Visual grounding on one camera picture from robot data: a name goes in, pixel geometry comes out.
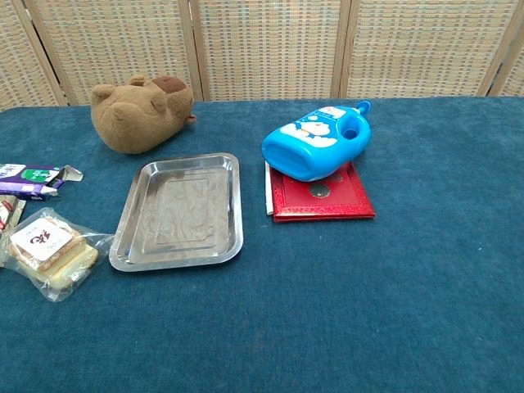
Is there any stainless steel rectangular tray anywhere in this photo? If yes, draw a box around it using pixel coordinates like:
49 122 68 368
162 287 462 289
108 151 245 273

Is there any pastry packet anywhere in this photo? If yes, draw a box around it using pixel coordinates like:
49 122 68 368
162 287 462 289
0 206 115 303

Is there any red hardcover booklet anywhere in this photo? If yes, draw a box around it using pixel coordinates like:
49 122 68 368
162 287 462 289
264 160 376 224

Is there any blue cartoon detergent bottle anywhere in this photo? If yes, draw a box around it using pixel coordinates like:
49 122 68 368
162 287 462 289
261 99 373 183

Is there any blue table cloth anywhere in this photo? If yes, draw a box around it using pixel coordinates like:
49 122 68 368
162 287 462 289
0 96 524 393

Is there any brown capybara plush toy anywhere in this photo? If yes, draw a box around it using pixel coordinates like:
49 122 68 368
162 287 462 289
90 75 197 156

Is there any woven folding screen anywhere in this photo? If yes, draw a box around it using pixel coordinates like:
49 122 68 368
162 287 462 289
0 0 524 112

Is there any purple and white carton box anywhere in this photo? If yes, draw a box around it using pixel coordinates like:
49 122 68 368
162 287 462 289
0 163 84 202

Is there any red and white snack wrapper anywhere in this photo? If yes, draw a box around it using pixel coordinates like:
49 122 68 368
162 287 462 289
0 195 27 238

